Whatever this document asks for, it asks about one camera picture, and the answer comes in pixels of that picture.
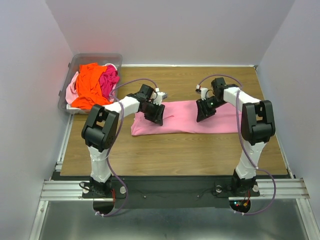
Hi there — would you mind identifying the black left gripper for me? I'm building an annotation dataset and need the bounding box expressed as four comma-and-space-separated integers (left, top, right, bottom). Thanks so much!
141, 100, 166, 126

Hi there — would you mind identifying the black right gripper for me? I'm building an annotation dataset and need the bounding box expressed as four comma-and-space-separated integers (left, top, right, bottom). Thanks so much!
195, 96, 227, 122

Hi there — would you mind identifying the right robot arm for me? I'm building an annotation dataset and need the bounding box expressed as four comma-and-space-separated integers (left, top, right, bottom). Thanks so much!
195, 74, 276, 195

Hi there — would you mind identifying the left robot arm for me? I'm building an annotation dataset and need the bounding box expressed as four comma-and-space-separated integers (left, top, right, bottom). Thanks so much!
79, 84, 167, 197

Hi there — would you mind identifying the magenta t shirt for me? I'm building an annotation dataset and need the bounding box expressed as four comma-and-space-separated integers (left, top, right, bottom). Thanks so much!
99, 64, 120, 102

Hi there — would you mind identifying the orange t shirt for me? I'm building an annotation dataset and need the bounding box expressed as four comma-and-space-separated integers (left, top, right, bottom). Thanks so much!
70, 62, 112, 110

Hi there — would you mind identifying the light pink t shirt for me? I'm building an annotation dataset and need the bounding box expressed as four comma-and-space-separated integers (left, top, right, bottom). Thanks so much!
65, 71, 79, 105

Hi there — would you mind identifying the clear plastic bin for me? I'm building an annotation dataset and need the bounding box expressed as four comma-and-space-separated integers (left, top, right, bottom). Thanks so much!
57, 53, 123, 115

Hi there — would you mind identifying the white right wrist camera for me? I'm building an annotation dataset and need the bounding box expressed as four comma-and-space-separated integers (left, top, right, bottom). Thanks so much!
195, 84, 213, 100

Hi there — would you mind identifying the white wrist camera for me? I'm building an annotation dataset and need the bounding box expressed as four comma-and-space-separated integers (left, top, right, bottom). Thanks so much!
195, 84, 213, 100
151, 88, 168, 106

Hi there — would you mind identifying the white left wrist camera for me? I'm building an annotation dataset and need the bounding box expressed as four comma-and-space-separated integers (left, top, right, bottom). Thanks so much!
151, 88, 168, 106

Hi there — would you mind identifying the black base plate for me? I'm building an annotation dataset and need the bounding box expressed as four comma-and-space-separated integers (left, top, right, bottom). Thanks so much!
51, 175, 261, 210

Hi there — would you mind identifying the aluminium frame rail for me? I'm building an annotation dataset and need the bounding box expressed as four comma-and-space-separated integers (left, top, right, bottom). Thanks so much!
40, 178, 310, 201

